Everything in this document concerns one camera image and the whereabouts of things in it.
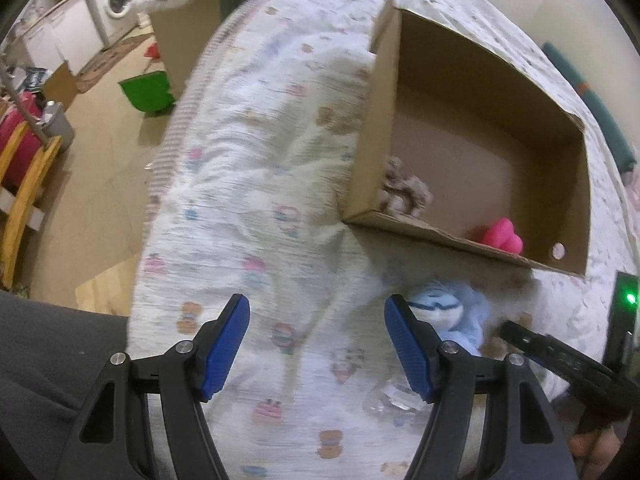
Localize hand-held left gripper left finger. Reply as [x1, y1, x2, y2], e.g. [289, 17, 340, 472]
[62, 293, 251, 480]

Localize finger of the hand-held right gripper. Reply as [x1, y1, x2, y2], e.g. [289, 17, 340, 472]
[500, 320, 630, 418]

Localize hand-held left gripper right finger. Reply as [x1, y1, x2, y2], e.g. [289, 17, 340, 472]
[383, 294, 581, 480]

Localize light blue plush toy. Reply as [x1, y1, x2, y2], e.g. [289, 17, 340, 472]
[406, 281, 492, 357]

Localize brown cardboard box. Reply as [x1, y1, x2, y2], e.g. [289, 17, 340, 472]
[342, 0, 594, 279]

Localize pink soft toy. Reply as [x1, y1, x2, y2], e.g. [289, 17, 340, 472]
[479, 217, 525, 254]

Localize person's right hand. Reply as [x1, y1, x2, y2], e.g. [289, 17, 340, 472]
[570, 429, 626, 472]

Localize clear plastic wrapper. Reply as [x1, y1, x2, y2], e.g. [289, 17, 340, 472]
[361, 379, 432, 417]

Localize grey plush toy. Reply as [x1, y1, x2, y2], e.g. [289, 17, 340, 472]
[381, 156, 434, 219]

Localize person's grey trouser leg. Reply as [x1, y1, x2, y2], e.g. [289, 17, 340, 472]
[0, 289, 166, 480]

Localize white printed blanket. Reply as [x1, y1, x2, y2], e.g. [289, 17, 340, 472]
[125, 0, 640, 480]

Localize green plastic bin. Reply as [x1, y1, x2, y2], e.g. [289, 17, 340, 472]
[118, 72, 176, 114]

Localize grey plastic bin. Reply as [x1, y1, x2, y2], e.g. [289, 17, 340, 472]
[37, 102, 76, 153]

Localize pink bag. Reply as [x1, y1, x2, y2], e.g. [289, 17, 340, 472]
[0, 91, 47, 187]

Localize tall cardboard box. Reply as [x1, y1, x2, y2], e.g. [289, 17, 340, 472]
[149, 0, 222, 102]

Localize flat cardboard piece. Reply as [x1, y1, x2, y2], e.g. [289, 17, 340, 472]
[42, 60, 79, 111]

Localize patterned floor rug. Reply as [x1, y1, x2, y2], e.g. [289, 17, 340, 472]
[74, 29, 152, 95]

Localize white kitchen cabinets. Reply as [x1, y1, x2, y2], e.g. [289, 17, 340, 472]
[20, 0, 107, 77]

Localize white washing machine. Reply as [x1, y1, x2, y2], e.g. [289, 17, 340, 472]
[88, 0, 139, 45]

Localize yellow wooden frame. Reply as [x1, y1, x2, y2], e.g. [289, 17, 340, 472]
[0, 121, 64, 290]

